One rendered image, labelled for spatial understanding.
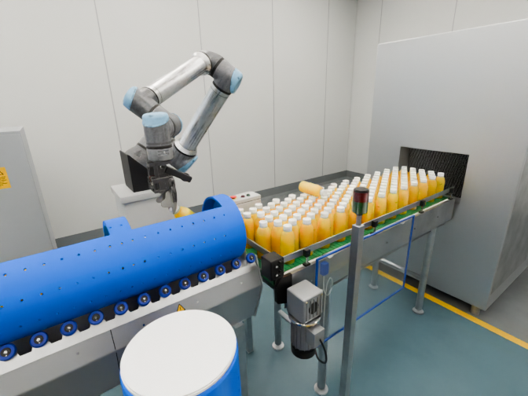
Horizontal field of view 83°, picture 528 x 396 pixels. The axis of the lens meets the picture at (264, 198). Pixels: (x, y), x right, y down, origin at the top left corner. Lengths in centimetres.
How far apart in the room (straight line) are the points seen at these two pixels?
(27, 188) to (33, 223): 27
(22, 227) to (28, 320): 173
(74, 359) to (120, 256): 35
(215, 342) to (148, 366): 16
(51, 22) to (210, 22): 173
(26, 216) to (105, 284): 174
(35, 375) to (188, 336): 50
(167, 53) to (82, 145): 147
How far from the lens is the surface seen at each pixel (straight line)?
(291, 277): 134
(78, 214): 409
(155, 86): 136
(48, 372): 121
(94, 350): 120
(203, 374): 79
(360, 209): 126
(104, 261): 105
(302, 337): 140
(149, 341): 90
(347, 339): 163
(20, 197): 271
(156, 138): 113
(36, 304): 107
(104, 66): 396
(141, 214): 194
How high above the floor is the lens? 162
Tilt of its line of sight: 19 degrees down
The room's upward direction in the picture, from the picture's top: 2 degrees counter-clockwise
